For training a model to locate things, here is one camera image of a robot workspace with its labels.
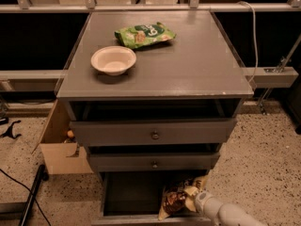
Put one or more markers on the cardboard box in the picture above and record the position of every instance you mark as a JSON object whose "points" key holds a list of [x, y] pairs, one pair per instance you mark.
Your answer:
{"points": [[60, 155]]}

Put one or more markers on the grey drawer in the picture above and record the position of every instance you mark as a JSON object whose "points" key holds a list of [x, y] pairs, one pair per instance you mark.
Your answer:
{"points": [[134, 199], [112, 162], [128, 133]]}

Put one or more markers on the white paper bowl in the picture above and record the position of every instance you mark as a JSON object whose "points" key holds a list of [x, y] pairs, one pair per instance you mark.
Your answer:
{"points": [[113, 60]]}

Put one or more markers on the metal railing frame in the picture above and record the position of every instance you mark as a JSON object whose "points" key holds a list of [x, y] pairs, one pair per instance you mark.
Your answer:
{"points": [[47, 8]]}

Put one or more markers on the grey middle drawer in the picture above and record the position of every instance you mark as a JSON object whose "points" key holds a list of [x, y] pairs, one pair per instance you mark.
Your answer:
{"points": [[112, 162]]}

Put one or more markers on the grey top drawer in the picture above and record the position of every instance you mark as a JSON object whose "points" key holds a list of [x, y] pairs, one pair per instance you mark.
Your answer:
{"points": [[128, 133]]}

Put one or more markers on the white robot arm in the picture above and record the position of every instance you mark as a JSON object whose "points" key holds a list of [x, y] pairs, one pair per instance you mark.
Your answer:
{"points": [[219, 213]]}

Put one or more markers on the grey bottom drawer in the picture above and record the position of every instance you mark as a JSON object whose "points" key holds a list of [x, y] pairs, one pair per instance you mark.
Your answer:
{"points": [[134, 199]]}

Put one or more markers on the brown chip bag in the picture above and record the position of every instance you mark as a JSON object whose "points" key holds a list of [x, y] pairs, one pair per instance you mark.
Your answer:
{"points": [[173, 199]]}

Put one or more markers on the black pole on floor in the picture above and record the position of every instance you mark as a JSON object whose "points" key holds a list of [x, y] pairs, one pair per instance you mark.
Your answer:
{"points": [[33, 191]]}

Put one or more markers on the green chip bag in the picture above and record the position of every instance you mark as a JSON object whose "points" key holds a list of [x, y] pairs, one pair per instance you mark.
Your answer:
{"points": [[142, 35]]}

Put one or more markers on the orange ball in box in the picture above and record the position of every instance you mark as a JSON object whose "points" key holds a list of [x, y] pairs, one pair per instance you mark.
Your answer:
{"points": [[70, 134]]}

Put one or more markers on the black clamp on floor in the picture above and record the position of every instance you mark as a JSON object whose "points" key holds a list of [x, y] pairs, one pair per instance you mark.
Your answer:
{"points": [[9, 132]]}

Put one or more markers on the grey drawer cabinet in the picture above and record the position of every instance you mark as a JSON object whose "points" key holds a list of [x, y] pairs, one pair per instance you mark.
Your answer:
{"points": [[193, 77]]}

